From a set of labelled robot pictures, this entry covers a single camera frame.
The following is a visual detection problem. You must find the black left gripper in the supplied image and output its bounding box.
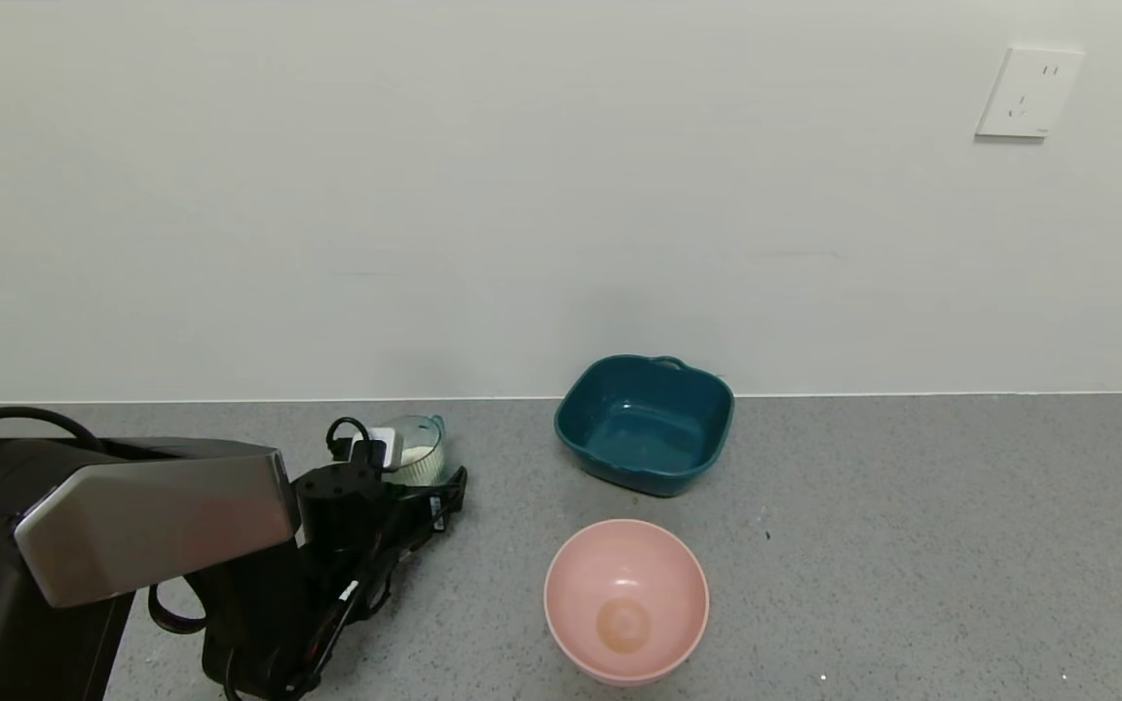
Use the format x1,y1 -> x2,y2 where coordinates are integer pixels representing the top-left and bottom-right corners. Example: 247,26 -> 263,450
388,464 -> 468,552

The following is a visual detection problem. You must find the clear ribbed glass cup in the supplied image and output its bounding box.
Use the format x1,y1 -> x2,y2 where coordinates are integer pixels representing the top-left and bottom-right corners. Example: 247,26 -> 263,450
381,414 -> 448,488

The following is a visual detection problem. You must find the pink bowl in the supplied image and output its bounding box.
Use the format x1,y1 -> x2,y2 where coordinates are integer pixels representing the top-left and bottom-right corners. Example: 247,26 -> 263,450
543,519 -> 710,687

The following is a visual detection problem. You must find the teal plastic basin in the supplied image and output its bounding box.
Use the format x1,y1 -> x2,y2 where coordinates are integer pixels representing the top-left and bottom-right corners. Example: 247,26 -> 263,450
553,354 -> 735,498

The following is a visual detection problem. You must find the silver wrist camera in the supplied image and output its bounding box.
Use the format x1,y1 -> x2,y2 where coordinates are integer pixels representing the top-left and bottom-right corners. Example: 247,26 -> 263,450
352,428 -> 401,473

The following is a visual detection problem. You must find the black camera cable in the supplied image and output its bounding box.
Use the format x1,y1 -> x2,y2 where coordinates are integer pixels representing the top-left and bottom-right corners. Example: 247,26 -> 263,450
326,417 -> 373,464

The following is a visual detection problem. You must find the tagged wrist cable bundle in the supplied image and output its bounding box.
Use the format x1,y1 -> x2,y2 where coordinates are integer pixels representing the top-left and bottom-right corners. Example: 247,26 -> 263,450
225,526 -> 396,701

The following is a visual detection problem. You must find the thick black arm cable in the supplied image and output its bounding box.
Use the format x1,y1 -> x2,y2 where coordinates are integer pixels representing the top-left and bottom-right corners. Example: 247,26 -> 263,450
0,407 -> 109,459

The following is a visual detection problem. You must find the white wall socket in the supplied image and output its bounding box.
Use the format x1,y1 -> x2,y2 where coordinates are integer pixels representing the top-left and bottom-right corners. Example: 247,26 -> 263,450
975,47 -> 1085,139

